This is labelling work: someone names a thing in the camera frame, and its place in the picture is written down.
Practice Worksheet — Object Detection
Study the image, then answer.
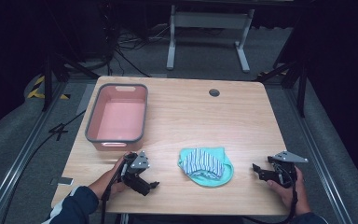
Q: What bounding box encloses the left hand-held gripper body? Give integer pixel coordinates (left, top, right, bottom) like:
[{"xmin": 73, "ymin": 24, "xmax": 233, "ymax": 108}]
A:
[{"xmin": 119, "ymin": 150, "xmax": 152, "ymax": 197}]

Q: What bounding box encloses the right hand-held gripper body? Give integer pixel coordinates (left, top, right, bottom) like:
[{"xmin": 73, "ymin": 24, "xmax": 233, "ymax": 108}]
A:
[{"xmin": 260, "ymin": 150, "xmax": 310, "ymax": 189}]

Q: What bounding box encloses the pink basin with grey rim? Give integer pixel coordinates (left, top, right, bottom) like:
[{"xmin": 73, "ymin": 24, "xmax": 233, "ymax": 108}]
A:
[{"xmin": 84, "ymin": 83, "xmax": 149, "ymax": 152}]

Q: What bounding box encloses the teal and striped cloth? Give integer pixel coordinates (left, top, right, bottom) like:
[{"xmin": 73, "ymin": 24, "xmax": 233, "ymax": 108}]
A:
[{"xmin": 177, "ymin": 147, "xmax": 235, "ymax": 189}]

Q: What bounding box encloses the person's right hand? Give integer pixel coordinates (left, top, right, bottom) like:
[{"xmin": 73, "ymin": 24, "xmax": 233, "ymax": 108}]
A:
[{"xmin": 266, "ymin": 166, "xmax": 311, "ymax": 217}]

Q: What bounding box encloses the person's left hand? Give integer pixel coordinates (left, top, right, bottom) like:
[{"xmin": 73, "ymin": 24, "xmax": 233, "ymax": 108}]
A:
[{"xmin": 88, "ymin": 156, "xmax": 129, "ymax": 201}]

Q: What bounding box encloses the grey tape patch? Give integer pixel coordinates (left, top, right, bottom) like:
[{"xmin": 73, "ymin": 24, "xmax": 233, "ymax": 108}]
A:
[{"xmin": 49, "ymin": 176, "xmax": 75, "ymax": 187}]

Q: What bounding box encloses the black tape floor mark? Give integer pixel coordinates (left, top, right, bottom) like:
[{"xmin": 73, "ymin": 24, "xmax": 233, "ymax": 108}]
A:
[{"xmin": 48, "ymin": 122, "xmax": 70, "ymax": 142}]

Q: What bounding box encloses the black metal stand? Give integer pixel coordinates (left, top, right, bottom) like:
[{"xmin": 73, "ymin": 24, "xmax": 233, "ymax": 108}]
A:
[
  {"xmin": 255, "ymin": 59, "xmax": 310, "ymax": 119},
  {"xmin": 41, "ymin": 50, "xmax": 101, "ymax": 113}
]

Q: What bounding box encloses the yellow and black floor tape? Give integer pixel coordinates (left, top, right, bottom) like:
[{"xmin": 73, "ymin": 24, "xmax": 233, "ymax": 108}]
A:
[{"xmin": 26, "ymin": 75, "xmax": 71, "ymax": 101}]

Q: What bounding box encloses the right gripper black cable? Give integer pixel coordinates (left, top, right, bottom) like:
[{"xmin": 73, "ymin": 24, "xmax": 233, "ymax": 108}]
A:
[{"xmin": 245, "ymin": 169, "xmax": 299, "ymax": 224}]

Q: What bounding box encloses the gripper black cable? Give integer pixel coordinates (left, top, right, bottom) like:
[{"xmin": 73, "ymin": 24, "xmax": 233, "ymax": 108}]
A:
[
  {"xmin": 245, "ymin": 169, "xmax": 299, "ymax": 224},
  {"xmin": 100, "ymin": 158, "xmax": 129, "ymax": 224}
]

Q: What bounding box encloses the aluminium floor rail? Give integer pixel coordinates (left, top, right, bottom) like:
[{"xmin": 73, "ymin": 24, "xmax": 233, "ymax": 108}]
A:
[
  {"xmin": 283, "ymin": 88, "xmax": 353, "ymax": 224},
  {"xmin": 0, "ymin": 81, "xmax": 69, "ymax": 224}
]

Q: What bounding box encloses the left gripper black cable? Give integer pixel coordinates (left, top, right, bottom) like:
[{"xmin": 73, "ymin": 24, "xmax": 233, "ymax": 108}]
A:
[{"xmin": 100, "ymin": 158, "xmax": 129, "ymax": 224}]

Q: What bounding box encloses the black floor cable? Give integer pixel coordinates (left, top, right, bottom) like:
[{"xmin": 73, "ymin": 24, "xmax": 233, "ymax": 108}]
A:
[{"xmin": 0, "ymin": 109, "xmax": 88, "ymax": 224}]

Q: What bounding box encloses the bundle of black floor cables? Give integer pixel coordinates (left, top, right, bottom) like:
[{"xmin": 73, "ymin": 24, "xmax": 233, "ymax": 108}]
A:
[{"xmin": 106, "ymin": 22, "xmax": 172, "ymax": 78}]

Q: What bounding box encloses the white metal desk frame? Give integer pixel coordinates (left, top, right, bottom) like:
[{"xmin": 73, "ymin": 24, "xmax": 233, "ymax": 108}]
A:
[{"xmin": 166, "ymin": 4, "xmax": 255, "ymax": 74}]

